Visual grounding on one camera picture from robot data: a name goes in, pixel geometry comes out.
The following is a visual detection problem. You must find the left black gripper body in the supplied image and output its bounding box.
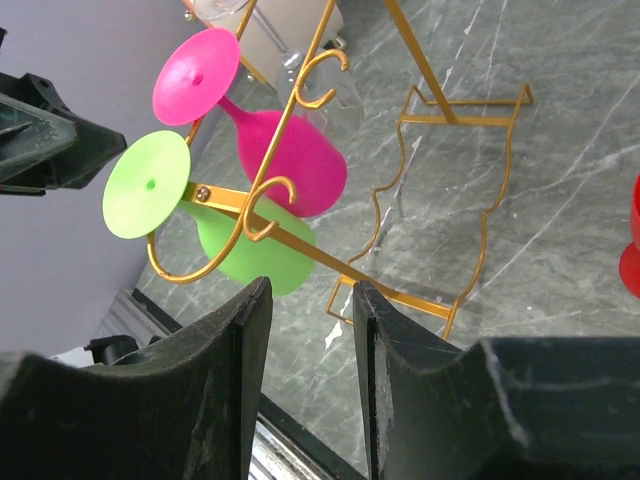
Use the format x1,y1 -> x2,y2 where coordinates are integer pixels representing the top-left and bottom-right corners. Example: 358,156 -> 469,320
0,27 -> 66,196

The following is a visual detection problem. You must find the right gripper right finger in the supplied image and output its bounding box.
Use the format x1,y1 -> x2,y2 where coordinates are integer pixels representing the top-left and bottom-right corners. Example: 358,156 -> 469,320
353,282 -> 639,479

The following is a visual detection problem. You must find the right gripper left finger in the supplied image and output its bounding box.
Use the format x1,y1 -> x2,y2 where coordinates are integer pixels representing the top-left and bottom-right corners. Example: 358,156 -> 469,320
1,277 -> 273,479

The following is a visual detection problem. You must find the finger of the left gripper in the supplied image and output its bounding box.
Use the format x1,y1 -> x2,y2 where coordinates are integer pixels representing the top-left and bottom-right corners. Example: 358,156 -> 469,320
46,112 -> 127,190

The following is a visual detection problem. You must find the green plastic wine glass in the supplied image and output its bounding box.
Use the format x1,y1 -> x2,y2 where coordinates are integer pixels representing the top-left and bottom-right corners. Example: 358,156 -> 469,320
102,130 -> 314,296

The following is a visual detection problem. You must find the pink plastic wine glass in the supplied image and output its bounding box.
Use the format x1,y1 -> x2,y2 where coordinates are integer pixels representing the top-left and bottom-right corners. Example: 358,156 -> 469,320
152,28 -> 347,218

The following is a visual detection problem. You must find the red plastic wine glass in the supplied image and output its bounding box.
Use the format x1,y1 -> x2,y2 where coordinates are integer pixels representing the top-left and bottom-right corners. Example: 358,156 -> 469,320
619,177 -> 640,297

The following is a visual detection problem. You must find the clear wine glass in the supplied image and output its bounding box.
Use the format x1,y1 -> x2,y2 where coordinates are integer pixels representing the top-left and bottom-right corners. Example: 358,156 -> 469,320
192,0 -> 365,136

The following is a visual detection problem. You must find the white semicircular drawer cabinet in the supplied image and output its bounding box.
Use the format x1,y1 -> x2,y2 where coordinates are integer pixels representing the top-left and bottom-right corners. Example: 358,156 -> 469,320
185,0 -> 326,88

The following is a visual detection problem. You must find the gold wire wine glass rack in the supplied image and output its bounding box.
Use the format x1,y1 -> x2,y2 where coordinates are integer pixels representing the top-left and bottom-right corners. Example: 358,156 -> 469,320
144,0 -> 535,341

